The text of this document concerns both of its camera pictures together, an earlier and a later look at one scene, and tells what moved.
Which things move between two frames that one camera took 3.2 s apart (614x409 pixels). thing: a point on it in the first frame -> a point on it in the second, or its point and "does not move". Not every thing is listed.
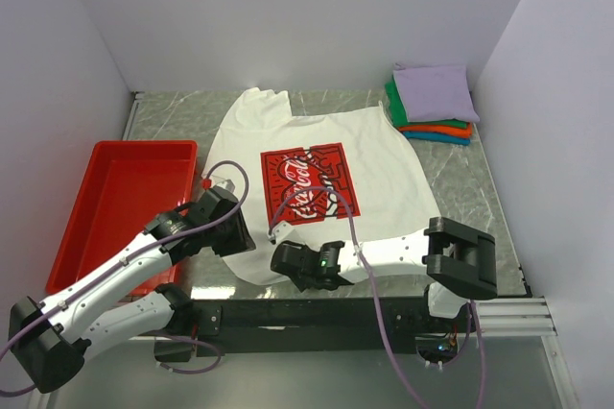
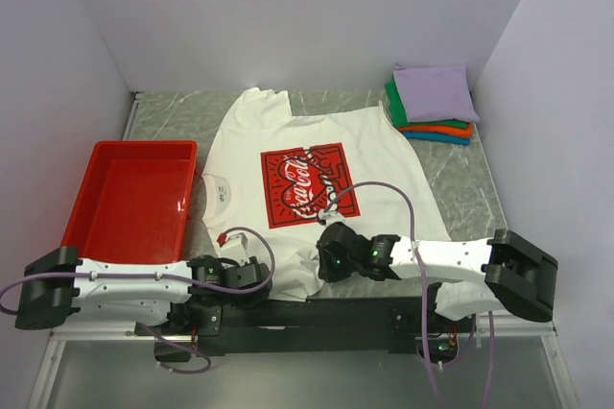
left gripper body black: [212, 238] -> [243, 299]
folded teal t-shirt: [436, 137] does not move
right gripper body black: [303, 281] -> [337, 269]
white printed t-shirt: [310, 178] does not move
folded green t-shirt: [399, 115] does not move
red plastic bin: [128, 183] does not move
